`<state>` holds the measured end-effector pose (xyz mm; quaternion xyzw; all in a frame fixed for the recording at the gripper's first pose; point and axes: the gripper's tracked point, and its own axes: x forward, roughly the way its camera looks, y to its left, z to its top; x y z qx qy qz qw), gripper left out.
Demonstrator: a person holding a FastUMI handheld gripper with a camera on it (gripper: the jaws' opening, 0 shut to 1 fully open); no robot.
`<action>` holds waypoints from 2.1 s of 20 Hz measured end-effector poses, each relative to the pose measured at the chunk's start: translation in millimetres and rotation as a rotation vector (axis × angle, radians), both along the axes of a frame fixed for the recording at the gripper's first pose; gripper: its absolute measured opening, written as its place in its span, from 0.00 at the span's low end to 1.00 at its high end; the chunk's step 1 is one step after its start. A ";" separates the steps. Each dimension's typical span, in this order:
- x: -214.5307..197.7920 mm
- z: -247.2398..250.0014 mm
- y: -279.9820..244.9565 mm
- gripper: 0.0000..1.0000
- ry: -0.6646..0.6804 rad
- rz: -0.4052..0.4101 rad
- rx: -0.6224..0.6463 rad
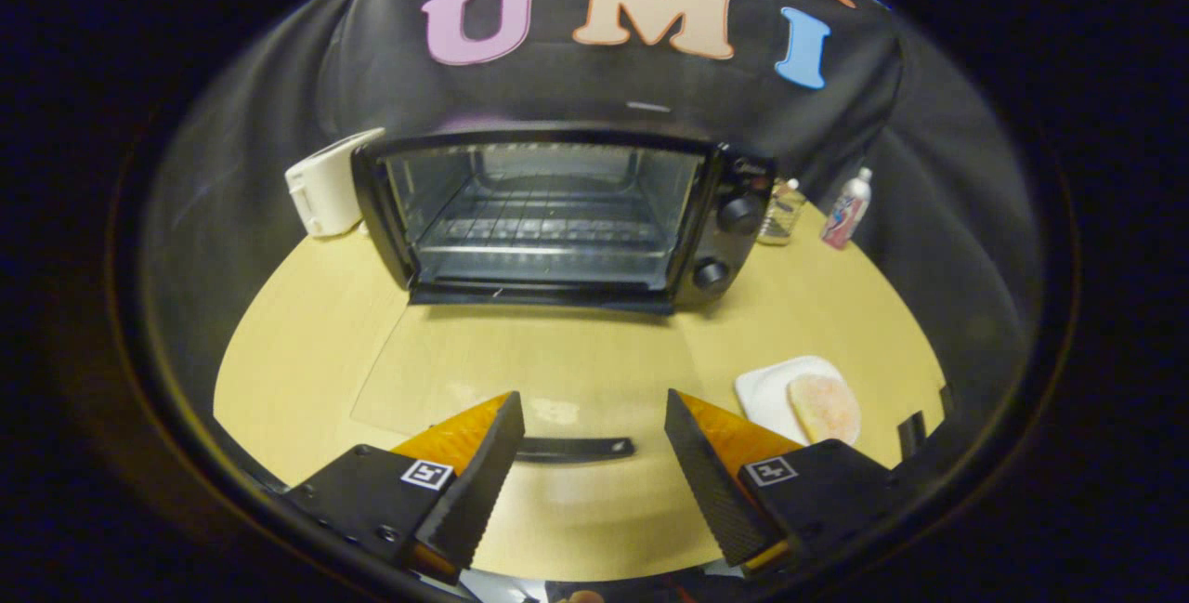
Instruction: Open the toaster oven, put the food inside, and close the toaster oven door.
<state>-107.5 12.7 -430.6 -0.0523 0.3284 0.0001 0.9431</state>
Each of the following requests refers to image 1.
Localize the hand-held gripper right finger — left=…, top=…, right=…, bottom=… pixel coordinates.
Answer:
left=665, top=389, right=916, bottom=576

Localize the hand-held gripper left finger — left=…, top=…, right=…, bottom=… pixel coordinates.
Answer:
left=279, top=391, right=526, bottom=583

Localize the breaded round patty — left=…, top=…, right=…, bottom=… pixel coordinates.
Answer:
left=788, top=373, right=862, bottom=446

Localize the black toaster oven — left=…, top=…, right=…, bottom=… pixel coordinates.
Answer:
left=349, top=125, right=777, bottom=465

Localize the white pop-up toaster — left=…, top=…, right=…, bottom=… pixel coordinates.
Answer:
left=284, top=127, right=386, bottom=238

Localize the white square plate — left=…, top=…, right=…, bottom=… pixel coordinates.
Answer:
left=734, top=355, right=860, bottom=446

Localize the black table edge clamp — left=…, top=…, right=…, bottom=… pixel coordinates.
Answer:
left=896, top=385, right=955, bottom=460

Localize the clear glass jar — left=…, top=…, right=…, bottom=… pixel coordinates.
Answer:
left=757, top=178, right=807, bottom=246

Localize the white bottle with pink label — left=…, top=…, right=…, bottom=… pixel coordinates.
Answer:
left=820, top=166, right=874, bottom=251

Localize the black backdrop cloth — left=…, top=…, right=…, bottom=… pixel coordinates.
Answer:
left=139, top=0, right=1046, bottom=492

